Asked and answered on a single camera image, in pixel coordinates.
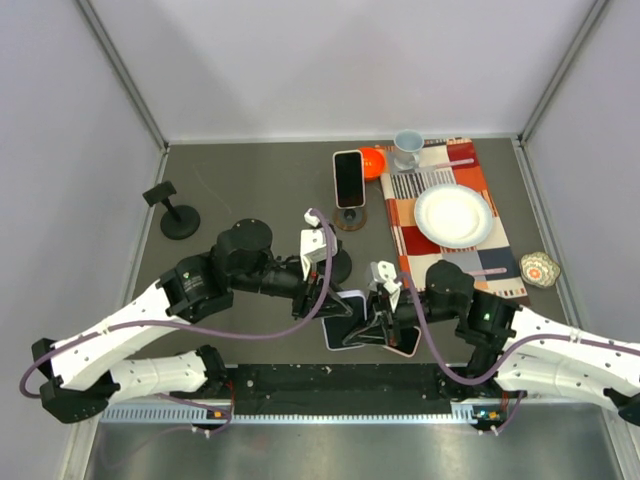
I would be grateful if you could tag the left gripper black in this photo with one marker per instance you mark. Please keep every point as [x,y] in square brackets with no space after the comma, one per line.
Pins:
[306,300]

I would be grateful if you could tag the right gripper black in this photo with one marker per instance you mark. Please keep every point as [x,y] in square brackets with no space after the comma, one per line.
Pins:
[380,315]

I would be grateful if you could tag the phone with lavender case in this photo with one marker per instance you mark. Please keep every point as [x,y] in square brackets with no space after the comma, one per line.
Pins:
[336,329]

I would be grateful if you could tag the black clamp phone stand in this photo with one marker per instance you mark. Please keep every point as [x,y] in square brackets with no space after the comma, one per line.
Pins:
[341,265]

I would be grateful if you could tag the phone with white case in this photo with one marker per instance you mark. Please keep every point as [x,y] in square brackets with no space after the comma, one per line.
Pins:
[349,183]

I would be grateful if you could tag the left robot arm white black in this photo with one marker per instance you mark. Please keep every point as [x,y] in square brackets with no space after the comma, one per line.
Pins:
[95,369]

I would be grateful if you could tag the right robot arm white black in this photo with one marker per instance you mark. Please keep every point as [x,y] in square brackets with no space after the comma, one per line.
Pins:
[516,350]

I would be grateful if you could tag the phone with pink case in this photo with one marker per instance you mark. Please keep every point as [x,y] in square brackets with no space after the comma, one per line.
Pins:
[408,343]

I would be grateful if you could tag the wooden base phone stand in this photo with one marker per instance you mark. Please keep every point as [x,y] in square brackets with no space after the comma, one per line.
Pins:
[349,219]

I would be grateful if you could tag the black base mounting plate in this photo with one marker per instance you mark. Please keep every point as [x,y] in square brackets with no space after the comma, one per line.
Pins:
[341,389]

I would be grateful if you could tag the white plate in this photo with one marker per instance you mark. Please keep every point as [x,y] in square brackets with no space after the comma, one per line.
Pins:
[453,216]

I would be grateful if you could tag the orange bowl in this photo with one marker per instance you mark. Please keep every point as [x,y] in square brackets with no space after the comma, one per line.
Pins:
[374,163]

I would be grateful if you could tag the small patterned bowl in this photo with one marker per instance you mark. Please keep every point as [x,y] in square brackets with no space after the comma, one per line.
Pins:
[539,269]

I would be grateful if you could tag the light blue cup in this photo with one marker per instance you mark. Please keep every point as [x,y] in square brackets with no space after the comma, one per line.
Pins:
[407,145]

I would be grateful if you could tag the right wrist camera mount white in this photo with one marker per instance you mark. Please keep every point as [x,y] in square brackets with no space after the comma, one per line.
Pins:
[383,274]

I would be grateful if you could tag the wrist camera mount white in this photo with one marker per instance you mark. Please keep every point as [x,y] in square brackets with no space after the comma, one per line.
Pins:
[383,274]
[317,244]

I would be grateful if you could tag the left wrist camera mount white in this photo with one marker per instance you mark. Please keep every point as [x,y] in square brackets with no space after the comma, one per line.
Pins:
[317,244]

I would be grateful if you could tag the pink handled fork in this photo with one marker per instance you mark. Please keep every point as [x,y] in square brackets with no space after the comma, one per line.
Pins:
[488,272]

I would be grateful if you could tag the slotted cable duct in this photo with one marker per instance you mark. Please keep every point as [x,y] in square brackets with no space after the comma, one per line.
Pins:
[173,413]

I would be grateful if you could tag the pink handled knife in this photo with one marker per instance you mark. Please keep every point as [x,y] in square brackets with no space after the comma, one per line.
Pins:
[451,164]

